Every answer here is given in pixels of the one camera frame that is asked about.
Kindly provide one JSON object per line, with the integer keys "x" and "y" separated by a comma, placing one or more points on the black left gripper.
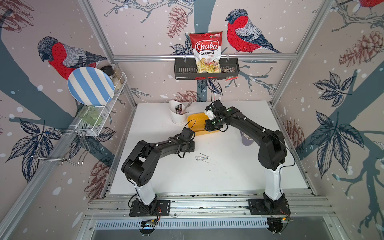
{"x": 192, "y": 145}

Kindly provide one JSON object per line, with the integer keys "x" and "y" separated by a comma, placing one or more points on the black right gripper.
{"x": 207, "y": 127}

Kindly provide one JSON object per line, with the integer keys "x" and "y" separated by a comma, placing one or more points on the yellow plastic storage box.
{"x": 196, "y": 122}

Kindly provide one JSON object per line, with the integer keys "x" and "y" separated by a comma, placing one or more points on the purple ceramic mug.
{"x": 246, "y": 140}

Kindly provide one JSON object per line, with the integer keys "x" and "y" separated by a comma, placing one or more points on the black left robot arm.
{"x": 140, "y": 165}

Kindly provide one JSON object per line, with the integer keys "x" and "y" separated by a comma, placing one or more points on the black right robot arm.
{"x": 272, "y": 148}

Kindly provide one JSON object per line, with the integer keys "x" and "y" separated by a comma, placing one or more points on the white utensil holder cup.
{"x": 178, "y": 112}

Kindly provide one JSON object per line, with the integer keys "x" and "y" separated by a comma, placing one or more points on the red cassava chips bag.
{"x": 207, "y": 51}

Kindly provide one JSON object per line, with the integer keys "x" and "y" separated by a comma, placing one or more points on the light spice jar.
{"x": 119, "y": 76}

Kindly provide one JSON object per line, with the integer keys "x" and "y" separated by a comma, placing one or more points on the green glass cup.
{"x": 90, "y": 115}

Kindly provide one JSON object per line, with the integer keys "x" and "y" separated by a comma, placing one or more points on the dark lid spice jar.
{"x": 110, "y": 72}

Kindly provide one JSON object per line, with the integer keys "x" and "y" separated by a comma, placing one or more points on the blue white striped plate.
{"x": 91, "y": 86}

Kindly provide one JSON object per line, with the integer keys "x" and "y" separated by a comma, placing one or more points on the black wire wall basket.
{"x": 189, "y": 69}

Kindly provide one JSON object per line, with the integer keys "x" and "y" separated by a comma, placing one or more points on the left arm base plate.
{"x": 158, "y": 208}

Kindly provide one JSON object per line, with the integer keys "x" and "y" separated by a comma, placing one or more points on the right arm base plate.
{"x": 267, "y": 206}

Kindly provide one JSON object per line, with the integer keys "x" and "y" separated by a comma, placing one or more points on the clear wire wall shelf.
{"x": 81, "y": 128}

